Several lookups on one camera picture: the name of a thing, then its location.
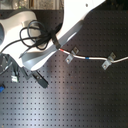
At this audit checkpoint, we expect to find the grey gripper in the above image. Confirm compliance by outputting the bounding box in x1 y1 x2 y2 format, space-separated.
21 45 60 88

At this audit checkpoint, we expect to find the white cable with coloured marks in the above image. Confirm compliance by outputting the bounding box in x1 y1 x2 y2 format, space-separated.
57 48 128 64

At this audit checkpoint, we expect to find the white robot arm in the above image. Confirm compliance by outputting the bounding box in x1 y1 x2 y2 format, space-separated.
0 0 105 88

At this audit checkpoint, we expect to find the white connector plug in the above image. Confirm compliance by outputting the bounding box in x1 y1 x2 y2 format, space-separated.
11 76 18 83

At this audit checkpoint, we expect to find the metal cable clip lower left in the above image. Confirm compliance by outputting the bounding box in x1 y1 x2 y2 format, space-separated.
66 56 73 64

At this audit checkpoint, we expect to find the metal cable clip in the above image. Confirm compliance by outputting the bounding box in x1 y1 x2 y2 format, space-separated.
102 60 111 70
72 47 79 55
109 52 116 60
66 56 73 64

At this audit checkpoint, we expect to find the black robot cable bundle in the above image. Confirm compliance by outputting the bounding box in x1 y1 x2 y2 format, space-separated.
0 20 64 54

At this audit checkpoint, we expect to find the metal cable clip upper left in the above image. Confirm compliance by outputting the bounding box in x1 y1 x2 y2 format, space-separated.
72 47 79 55

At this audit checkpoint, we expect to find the metal cable clip lower right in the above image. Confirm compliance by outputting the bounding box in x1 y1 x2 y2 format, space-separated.
102 60 111 70

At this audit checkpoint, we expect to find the metal cable clip upper right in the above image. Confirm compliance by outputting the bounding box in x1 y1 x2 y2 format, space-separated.
109 52 116 60

